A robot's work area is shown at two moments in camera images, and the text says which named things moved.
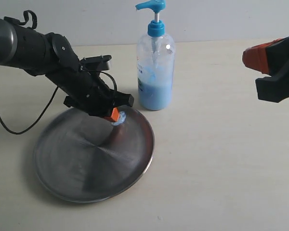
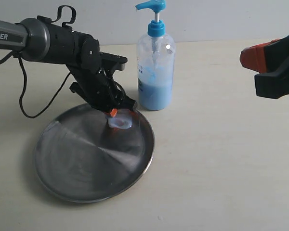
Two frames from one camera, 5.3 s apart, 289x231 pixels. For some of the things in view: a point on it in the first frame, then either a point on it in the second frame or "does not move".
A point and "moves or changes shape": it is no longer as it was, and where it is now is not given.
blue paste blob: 122,118 moves or changes shape
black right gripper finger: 283,84 does not move
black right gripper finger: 269,57 does not move
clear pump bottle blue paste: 155,62 does not move
